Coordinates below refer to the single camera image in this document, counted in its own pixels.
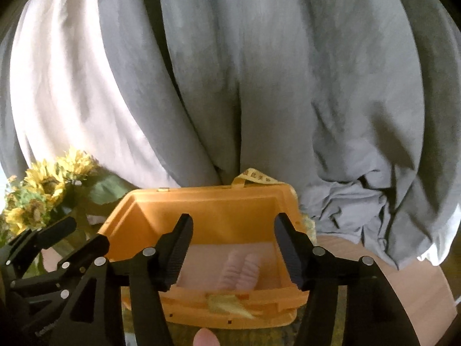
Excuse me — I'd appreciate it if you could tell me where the yellow tape measure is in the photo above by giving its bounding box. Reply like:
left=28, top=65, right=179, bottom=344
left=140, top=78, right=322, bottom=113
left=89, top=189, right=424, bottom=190
left=232, top=168, right=276, bottom=188

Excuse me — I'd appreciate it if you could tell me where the grey cloth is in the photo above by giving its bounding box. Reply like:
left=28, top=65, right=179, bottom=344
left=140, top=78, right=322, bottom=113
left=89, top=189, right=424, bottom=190
left=0, top=0, right=461, bottom=271

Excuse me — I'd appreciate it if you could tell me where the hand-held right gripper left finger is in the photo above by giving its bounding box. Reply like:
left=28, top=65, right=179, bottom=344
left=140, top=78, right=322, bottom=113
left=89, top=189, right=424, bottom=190
left=54, top=213, right=194, bottom=346

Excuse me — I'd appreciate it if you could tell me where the pale pink ribbed soft toy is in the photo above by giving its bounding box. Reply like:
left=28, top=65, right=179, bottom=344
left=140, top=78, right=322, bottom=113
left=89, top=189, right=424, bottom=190
left=217, top=250, right=262, bottom=291

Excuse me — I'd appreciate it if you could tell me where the artificial sunflower bouquet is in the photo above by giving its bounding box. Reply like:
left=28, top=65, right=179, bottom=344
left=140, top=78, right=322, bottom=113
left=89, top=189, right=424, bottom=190
left=0, top=147, right=135, bottom=246

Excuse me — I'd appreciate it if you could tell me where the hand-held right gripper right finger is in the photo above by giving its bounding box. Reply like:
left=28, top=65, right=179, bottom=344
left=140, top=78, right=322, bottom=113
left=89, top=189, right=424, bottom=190
left=274, top=213, right=420, bottom=346

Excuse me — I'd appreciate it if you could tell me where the orange plastic storage box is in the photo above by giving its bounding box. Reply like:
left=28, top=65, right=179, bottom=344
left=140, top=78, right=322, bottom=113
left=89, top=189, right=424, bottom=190
left=97, top=183, right=310, bottom=327

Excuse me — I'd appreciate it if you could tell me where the white cloth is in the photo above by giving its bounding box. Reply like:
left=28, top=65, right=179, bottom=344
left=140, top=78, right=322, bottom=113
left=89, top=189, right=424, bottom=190
left=9, top=0, right=182, bottom=190

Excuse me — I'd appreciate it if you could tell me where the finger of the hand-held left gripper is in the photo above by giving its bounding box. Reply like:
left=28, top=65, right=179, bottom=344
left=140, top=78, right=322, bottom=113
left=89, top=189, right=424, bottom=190
left=11, top=235, right=109, bottom=307
left=2, top=217, right=77, bottom=282

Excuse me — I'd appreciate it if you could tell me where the yellow green mat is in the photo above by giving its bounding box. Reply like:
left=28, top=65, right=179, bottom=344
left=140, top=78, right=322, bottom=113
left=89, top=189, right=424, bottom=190
left=122, top=216, right=318, bottom=346

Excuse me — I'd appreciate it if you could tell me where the yellow fabric leaf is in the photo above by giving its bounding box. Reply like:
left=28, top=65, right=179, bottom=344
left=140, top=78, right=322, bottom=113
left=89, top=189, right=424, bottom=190
left=205, top=293, right=264, bottom=320

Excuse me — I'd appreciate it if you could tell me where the person's right hand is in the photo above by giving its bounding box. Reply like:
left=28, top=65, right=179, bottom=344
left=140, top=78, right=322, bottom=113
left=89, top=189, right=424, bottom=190
left=194, top=327, right=221, bottom=346

